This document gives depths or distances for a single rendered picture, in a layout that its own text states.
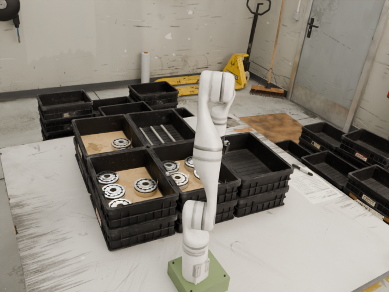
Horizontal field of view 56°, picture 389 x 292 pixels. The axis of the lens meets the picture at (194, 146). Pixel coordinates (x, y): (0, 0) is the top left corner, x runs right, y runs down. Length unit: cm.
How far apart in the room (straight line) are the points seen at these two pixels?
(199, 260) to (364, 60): 352
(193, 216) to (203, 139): 25
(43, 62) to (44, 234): 327
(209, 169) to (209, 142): 8
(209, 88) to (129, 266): 79
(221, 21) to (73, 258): 447
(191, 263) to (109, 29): 385
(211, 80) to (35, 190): 116
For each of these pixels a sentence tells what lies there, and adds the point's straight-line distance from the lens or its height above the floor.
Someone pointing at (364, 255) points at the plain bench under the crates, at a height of 70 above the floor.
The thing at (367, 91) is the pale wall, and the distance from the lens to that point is 449.
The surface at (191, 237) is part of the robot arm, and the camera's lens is 124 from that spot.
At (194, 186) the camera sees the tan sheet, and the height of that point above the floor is 83.
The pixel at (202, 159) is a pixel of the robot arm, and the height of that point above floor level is 125.
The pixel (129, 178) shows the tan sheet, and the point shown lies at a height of 83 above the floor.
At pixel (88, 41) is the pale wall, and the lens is 477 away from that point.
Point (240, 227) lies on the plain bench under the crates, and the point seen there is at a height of 70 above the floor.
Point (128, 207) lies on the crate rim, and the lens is 143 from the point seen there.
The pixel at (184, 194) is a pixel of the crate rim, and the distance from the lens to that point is 150.
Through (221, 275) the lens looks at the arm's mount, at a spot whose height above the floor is 77.
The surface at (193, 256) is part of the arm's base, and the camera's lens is 129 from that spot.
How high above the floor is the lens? 184
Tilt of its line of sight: 30 degrees down
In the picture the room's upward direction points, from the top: 6 degrees clockwise
